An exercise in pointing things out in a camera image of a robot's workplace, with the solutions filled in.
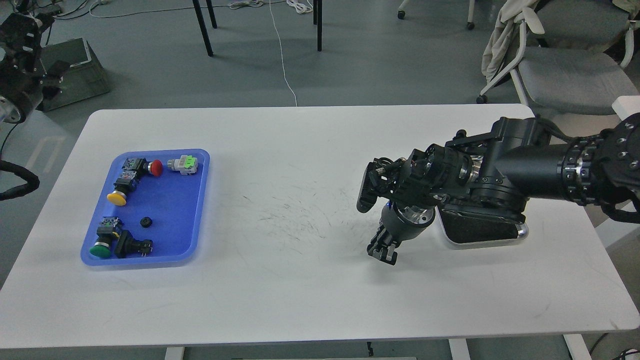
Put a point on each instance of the grey green switch module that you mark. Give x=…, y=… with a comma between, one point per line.
x=186, y=165

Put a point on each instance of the black table leg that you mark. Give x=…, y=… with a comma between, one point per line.
x=317, y=6
x=196, y=4

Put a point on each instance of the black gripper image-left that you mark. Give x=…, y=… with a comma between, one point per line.
x=24, y=82

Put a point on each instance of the beige cloth on chair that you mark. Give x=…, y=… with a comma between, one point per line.
x=501, y=38

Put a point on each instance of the black table leg right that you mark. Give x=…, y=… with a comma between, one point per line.
x=317, y=6

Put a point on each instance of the grey office chair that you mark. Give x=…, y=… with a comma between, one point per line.
x=571, y=55

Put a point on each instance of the black table leg left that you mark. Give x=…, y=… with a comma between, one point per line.
x=196, y=4

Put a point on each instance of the grey green storage crate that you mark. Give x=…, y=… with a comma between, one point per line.
x=86, y=78

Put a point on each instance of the blue plastic tray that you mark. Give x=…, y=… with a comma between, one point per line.
x=173, y=201

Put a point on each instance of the red push button switch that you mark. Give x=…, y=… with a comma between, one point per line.
x=142, y=167

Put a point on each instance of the green push button switch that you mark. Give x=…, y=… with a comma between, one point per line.
x=108, y=233

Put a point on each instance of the silver metal tray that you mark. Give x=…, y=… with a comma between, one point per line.
x=463, y=232

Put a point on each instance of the yellow push button switch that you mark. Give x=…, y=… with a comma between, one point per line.
x=126, y=182

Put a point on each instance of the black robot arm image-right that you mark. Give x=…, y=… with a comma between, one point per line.
x=480, y=185

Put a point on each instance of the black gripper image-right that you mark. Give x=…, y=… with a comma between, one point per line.
x=398, y=223

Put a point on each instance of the black wrist camera image-right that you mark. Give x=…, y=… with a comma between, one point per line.
x=377, y=182

